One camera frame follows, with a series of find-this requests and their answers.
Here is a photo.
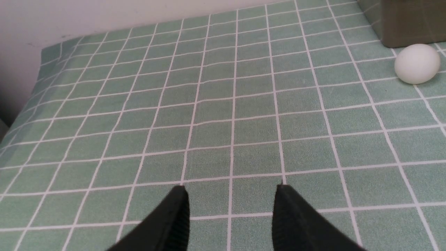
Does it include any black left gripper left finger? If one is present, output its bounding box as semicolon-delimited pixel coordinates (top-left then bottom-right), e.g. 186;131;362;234
108;185;191;251

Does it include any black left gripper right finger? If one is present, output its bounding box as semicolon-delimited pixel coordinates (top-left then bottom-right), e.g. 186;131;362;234
272;184;365;251

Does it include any green checkered tablecloth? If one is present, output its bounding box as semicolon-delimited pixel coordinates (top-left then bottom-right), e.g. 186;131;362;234
0;0;446;251

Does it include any olive plastic bin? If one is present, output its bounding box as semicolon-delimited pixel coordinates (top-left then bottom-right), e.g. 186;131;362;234
357;0;446;48

